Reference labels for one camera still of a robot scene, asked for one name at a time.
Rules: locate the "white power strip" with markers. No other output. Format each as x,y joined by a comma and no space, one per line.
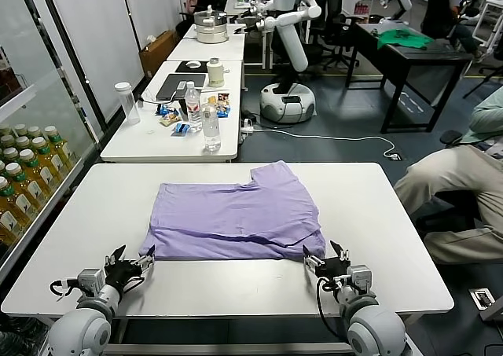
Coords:
246,126

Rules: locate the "dark snack packet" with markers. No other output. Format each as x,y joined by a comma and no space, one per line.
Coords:
223,96

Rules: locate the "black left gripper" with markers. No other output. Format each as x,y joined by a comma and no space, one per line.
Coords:
123,275

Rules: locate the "white rice cooker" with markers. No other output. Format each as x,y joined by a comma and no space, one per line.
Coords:
211,26

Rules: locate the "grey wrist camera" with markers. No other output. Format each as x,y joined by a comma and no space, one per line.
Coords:
359,277
89,280

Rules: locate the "brown cardboard box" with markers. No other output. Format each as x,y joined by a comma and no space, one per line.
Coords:
157,53

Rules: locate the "seated person beige trousers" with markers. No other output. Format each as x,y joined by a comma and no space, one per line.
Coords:
456,183

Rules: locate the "black mouse pad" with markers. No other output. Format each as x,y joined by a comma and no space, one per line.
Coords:
182,68

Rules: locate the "tall clear water bottle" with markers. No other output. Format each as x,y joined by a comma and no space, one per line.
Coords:
211,130

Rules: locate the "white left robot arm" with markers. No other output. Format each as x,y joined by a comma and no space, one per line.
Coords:
82,328

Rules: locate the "cream thermos jug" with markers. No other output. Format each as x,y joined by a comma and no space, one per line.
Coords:
215,73

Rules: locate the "grey laptop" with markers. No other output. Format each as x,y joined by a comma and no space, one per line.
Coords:
173,86

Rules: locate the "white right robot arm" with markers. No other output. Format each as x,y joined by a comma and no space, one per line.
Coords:
373,328

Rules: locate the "red label water bottle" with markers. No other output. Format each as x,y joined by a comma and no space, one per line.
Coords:
193,108

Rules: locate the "white side table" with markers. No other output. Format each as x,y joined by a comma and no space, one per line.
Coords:
157,144

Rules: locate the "yellow white snack packet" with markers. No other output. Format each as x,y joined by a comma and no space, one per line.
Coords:
169,119

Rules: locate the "black table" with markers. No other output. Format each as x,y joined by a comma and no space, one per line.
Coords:
412,57

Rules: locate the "clear tumbler white lid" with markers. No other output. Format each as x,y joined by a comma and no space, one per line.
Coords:
129,104

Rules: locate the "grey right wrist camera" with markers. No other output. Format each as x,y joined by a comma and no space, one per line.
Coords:
359,277

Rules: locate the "floor socket box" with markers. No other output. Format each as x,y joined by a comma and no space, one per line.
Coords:
481,298

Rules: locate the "purple t-shirt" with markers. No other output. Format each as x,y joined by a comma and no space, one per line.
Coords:
236,214

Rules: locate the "white computer mouse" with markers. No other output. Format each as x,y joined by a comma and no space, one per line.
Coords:
192,63

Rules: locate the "person in dark shirt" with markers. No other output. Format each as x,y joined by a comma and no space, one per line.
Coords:
444,14

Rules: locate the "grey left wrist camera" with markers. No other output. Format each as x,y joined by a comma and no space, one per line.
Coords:
89,280

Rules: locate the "white table with pot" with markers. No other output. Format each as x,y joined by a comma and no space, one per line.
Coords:
204,49

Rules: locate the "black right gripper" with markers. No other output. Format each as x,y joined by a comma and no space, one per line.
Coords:
332,267

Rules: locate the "blue white snack packet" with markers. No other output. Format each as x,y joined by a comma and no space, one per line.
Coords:
222,112

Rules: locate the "blue striped snack packet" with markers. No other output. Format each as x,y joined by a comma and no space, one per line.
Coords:
181,129

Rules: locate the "green cloth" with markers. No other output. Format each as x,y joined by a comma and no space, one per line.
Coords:
404,39

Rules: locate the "black office chair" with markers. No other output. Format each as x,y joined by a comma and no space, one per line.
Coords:
334,22

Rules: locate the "white humanoid robot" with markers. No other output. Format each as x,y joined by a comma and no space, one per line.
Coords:
288,37

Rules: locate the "yellow tea bottle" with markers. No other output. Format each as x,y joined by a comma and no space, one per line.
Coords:
23,193
22,141
19,129
7,140
9,206
57,144
34,175
46,159
34,131

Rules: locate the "small blue snack packet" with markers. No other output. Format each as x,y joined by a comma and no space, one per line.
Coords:
162,109

